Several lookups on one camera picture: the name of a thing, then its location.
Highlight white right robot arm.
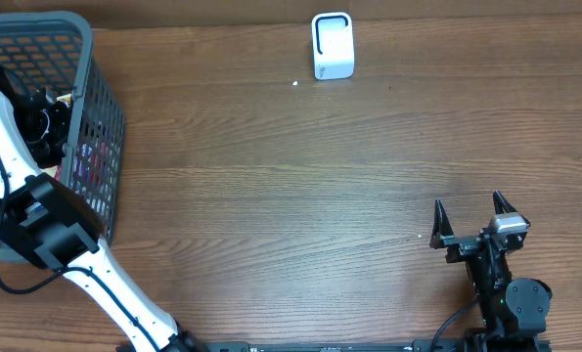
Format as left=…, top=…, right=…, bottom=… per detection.
left=425, top=191, right=553, bottom=351

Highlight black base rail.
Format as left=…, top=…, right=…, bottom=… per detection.
left=116, top=339, right=554, bottom=352

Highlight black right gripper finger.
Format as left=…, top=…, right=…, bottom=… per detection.
left=493, top=190, right=516, bottom=214
left=430, top=199, right=454, bottom=241

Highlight white barcode scanner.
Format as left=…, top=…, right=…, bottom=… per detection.
left=311, top=12, right=355, bottom=81

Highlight yellow snack bag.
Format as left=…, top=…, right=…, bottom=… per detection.
left=42, top=94, right=72, bottom=180

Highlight red purple tissue pack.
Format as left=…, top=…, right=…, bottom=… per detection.
left=71, top=142, right=113, bottom=198

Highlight grey plastic mesh basket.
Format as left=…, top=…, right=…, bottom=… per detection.
left=0, top=11, right=126, bottom=239

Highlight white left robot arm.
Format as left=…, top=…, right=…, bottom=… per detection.
left=0, top=65, right=205, bottom=351

